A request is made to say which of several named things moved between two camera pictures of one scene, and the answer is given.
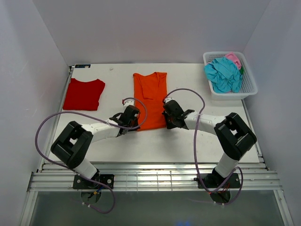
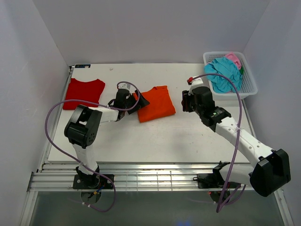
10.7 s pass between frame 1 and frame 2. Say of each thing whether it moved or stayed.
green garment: stayed
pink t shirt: stayed
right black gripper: moved
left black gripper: moved
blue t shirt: stayed
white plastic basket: stayed
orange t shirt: moved
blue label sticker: stayed
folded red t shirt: stayed
